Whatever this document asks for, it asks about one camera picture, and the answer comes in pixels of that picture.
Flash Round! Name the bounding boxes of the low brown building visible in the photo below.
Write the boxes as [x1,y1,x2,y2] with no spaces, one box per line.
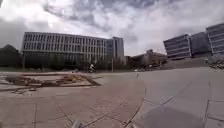
[128,49,168,68]

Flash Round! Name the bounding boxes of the large white multi-storey building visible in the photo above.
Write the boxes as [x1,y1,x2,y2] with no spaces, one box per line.
[20,31,125,64]

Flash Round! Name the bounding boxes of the grey paved plaza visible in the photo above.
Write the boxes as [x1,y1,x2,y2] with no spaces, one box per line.
[0,65,224,128]

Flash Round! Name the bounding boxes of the brown patterned ground bed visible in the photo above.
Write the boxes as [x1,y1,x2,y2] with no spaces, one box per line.
[0,72,102,95]

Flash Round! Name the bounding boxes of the grey glass-fronted buildings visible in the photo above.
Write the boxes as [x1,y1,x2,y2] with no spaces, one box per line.
[163,22,224,61]

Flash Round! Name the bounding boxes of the row of dark trees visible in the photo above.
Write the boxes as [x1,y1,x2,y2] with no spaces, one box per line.
[0,44,148,72]

